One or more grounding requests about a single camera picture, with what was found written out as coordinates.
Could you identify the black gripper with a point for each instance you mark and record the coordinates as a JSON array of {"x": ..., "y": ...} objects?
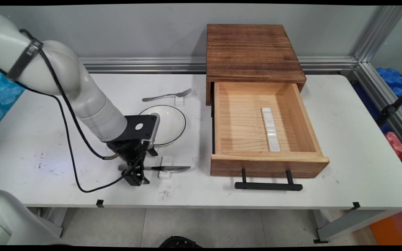
[{"x": 129, "y": 151}]

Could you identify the steel table knife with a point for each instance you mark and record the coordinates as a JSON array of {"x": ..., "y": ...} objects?
[{"x": 173, "y": 169}]

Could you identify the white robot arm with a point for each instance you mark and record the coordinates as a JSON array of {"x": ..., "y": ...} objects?
[{"x": 92, "y": 104}]

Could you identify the white ceramic cutlery rest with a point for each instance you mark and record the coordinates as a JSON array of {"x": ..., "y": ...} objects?
[
  {"x": 165, "y": 162},
  {"x": 267, "y": 116},
  {"x": 180, "y": 101},
  {"x": 273, "y": 141}
]

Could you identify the white plate black rim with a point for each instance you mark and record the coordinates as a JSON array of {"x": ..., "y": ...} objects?
[{"x": 171, "y": 125}]

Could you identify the black table clip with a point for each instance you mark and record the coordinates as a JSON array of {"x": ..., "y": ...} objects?
[
  {"x": 99, "y": 203},
  {"x": 356, "y": 205}
]

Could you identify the steel fork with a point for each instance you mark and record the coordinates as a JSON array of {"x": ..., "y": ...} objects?
[{"x": 162, "y": 96}]

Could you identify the black round floor object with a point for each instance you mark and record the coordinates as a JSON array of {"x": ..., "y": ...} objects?
[{"x": 178, "y": 242}]

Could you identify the light wooden drawer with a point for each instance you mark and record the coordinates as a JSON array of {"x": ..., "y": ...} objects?
[{"x": 243, "y": 118}]

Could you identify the blue bubble wrap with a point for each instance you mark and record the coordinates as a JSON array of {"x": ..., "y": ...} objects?
[
  {"x": 391, "y": 76},
  {"x": 0, "y": 101}
]

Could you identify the dark wooden cabinet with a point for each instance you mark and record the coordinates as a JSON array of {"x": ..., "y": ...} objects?
[{"x": 253, "y": 48}]

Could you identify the black stand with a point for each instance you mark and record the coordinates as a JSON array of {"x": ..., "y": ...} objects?
[{"x": 391, "y": 109}]

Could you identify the red plastic bag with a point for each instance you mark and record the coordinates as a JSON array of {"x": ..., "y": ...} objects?
[{"x": 396, "y": 143}]

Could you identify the orange box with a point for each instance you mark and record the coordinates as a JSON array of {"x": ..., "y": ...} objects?
[{"x": 393, "y": 230}]

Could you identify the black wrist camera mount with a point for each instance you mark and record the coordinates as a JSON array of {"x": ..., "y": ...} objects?
[{"x": 147, "y": 134}]

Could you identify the aluminium frame rail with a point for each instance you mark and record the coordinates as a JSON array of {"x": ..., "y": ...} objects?
[
  {"x": 386, "y": 94},
  {"x": 152, "y": 63}
]

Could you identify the aluminium frame post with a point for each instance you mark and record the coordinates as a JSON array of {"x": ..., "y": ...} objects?
[{"x": 379, "y": 31}]

